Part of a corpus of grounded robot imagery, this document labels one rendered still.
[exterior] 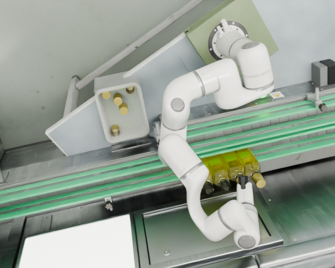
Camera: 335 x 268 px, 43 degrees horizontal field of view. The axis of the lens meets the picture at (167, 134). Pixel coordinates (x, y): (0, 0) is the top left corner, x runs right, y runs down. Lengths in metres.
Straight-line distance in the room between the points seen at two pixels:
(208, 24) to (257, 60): 0.33
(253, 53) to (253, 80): 0.08
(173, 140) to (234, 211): 0.26
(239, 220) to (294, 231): 0.37
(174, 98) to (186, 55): 0.47
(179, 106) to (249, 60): 0.26
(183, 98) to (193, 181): 0.24
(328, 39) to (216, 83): 0.69
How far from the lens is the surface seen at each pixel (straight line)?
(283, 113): 1.66
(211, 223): 1.25
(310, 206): 1.67
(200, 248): 1.47
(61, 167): 1.74
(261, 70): 1.36
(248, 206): 1.34
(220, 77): 1.31
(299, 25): 1.80
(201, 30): 1.60
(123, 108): 1.66
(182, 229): 1.56
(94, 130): 1.76
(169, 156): 1.23
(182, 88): 1.26
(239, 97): 1.35
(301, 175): 1.83
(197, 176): 1.22
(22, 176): 1.78
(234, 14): 1.63
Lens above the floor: 2.36
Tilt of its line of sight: 64 degrees down
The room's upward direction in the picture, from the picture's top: 161 degrees clockwise
